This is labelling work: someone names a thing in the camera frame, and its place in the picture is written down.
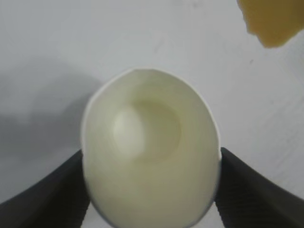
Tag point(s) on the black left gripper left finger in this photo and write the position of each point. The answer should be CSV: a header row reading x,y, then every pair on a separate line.
x,y
42,202

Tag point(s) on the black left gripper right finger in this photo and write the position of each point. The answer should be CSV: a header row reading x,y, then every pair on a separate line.
x,y
259,202

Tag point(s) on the white paper cup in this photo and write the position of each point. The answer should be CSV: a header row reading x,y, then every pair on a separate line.
x,y
149,147

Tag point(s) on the brown liquid spill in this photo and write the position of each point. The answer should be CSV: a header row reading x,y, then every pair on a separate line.
x,y
273,19

